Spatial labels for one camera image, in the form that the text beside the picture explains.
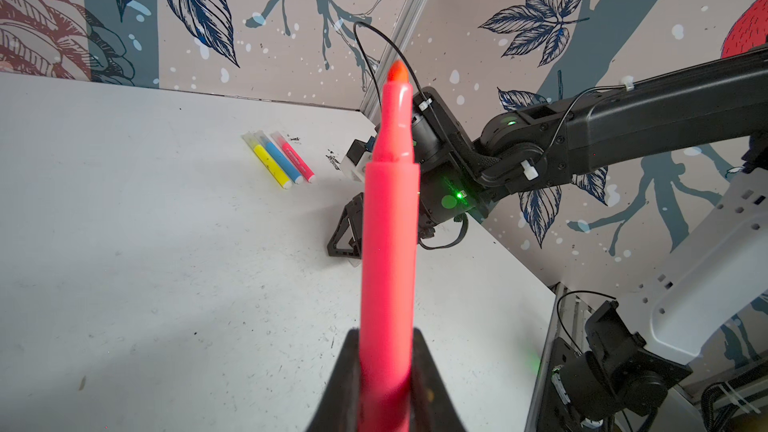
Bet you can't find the blue highlighter pen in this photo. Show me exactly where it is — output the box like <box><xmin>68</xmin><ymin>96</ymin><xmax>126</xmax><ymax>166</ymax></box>
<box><xmin>255</xmin><ymin>130</ymin><xmax>304</xmax><ymax>184</ymax></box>

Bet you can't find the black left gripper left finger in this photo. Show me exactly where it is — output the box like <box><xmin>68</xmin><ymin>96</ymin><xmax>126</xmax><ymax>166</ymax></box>
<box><xmin>305</xmin><ymin>329</ymin><xmax>360</xmax><ymax>432</ymax></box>

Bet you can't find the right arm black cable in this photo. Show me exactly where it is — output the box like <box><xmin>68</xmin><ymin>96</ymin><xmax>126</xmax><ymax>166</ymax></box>
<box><xmin>352</xmin><ymin>20</ymin><xmax>470</xmax><ymax>252</ymax></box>

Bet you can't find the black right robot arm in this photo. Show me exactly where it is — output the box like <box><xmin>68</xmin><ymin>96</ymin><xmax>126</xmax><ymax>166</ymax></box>
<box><xmin>410</xmin><ymin>46</ymin><xmax>767</xmax><ymax>431</ymax></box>

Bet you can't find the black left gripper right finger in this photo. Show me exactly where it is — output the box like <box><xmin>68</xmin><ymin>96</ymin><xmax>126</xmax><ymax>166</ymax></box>
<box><xmin>410</xmin><ymin>328</ymin><xmax>465</xmax><ymax>432</ymax></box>

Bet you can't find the pink highlighter pen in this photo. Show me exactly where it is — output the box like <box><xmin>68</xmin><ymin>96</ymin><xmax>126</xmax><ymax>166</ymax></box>
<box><xmin>358</xmin><ymin>61</ymin><xmax>420</xmax><ymax>431</ymax></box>

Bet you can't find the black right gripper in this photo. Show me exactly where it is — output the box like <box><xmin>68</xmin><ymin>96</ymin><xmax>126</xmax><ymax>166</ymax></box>
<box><xmin>327</xmin><ymin>87</ymin><xmax>477</xmax><ymax>260</ymax></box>

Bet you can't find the pink-red highlighter pen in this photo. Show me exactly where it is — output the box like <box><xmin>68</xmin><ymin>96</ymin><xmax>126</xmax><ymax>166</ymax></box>
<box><xmin>271</xmin><ymin>131</ymin><xmax>315</xmax><ymax>183</ymax></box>

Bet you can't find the yellow highlighter pen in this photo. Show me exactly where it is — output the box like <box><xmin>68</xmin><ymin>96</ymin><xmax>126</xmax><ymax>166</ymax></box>
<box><xmin>242</xmin><ymin>133</ymin><xmax>293</xmax><ymax>189</ymax></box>

